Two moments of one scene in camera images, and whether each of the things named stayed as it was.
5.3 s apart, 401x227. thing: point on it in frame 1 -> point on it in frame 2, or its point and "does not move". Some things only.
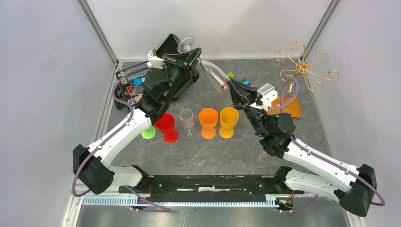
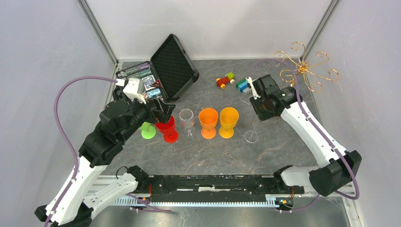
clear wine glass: (218, 77) -> (251, 135)
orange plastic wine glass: (208, 117) does not move
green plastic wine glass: (149, 133) does not move
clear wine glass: (187, 120) does not move
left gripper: (186, 62) -> (167, 109)
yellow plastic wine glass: (229, 117) does not move
